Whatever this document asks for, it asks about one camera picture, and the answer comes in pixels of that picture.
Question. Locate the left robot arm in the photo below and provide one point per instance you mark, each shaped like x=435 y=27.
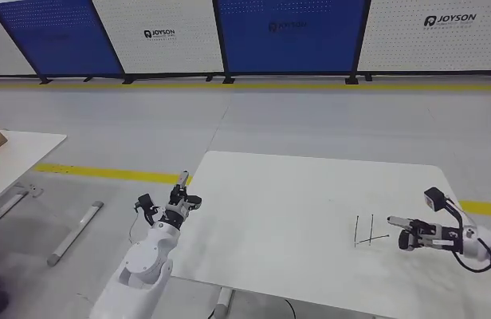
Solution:
x=144 y=259

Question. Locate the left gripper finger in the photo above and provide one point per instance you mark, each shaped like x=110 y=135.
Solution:
x=182 y=181
x=195 y=200

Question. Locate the white side table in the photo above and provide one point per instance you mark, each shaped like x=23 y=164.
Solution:
x=18 y=155

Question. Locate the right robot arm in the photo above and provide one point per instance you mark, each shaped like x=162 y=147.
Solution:
x=484 y=239

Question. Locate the grey table foot bar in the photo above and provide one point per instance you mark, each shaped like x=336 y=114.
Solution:
x=74 y=233

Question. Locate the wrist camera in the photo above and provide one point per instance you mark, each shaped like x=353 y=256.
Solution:
x=434 y=198
x=146 y=202

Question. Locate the blue perforated partition panel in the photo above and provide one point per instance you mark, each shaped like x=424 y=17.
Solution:
x=289 y=48
x=62 y=36

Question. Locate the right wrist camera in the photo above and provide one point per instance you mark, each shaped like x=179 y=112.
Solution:
x=434 y=198

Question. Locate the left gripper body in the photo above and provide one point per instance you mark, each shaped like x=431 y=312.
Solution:
x=177 y=212

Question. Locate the grey table leg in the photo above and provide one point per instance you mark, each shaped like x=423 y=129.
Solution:
x=223 y=303

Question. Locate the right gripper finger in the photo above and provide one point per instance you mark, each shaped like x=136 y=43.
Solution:
x=401 y=221
x=407 y=240

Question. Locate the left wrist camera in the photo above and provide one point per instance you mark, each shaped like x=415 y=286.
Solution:
x=146 y=202

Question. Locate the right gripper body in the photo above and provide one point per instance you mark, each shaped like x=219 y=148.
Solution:
x=442 y=237

